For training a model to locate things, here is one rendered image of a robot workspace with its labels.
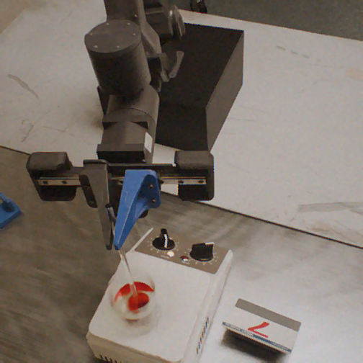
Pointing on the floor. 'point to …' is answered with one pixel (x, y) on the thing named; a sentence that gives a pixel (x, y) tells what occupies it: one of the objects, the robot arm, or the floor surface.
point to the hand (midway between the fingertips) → (117, 217)
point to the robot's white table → (71, 38)
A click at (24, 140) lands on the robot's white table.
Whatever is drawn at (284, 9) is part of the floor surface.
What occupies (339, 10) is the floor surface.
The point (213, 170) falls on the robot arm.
